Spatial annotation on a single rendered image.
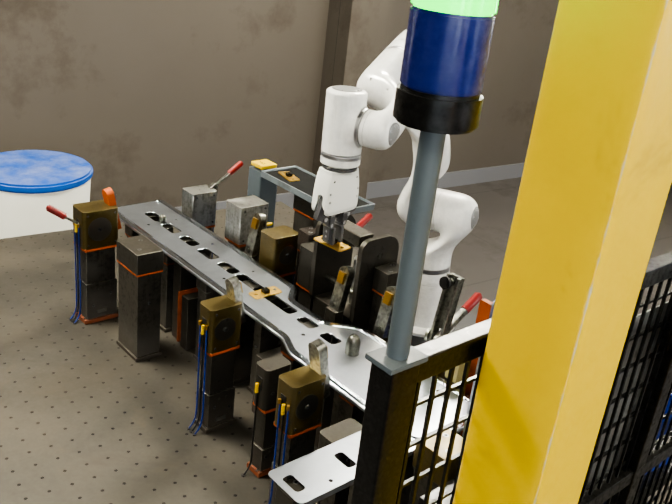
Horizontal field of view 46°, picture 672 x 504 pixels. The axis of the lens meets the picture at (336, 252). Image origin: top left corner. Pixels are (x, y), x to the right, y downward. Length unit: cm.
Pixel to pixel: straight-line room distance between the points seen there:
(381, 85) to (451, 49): 109
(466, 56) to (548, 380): 32
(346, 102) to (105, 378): 107
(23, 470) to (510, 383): 138
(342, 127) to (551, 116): 93
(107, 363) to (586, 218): 178
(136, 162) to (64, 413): 285
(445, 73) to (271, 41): 441
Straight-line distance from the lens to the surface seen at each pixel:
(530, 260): 77
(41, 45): 449
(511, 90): 653
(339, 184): 167
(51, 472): 198
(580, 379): 80
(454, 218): 222
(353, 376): 177
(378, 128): 159
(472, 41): 64
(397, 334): 74
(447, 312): 180
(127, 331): 235
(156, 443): 204
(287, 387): 164
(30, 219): 385
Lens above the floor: 194
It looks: 24 degrees down
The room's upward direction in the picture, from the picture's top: 7 degrees clockwise
